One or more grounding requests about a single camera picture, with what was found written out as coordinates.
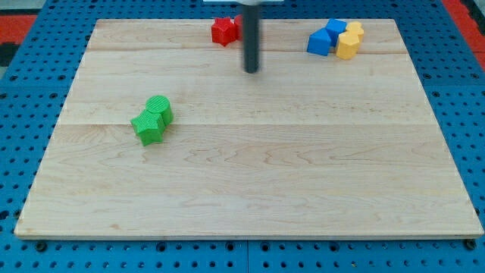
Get yellow heart block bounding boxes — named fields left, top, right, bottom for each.
left=346, top=21, right=365, bottom=42

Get light wooden board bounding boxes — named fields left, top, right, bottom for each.
left=14, top=19, right=483, bottom=240

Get green cylinder block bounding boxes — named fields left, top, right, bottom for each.
left=145, top=95, right=174, bottom=126

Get green star block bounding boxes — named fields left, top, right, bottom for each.
left=130, top=110, right=165, bottom=146

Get red star block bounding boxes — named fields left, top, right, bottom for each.
left=211, top=17, right=237, bottom=46

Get red block behind rod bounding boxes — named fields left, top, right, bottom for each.
left=233, top=14, right=243, bottom=41

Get blue pentagon block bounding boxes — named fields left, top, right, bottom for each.
left=306, top=28, right=331, bottom=56

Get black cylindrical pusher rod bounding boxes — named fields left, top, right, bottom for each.
left=241, top=4, right=260, bottom=74

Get yellow hexagon block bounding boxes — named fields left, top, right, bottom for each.
left=336, top=32, right=361, bottom=60

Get blue cube block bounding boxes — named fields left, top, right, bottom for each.
left=325, top=18, right=347, bottom=47

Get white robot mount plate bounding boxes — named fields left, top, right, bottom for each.
left=202, top=0, right=285, bottom=5

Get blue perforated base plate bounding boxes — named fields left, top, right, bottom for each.
left=1, top=0, right=484, bottom=272

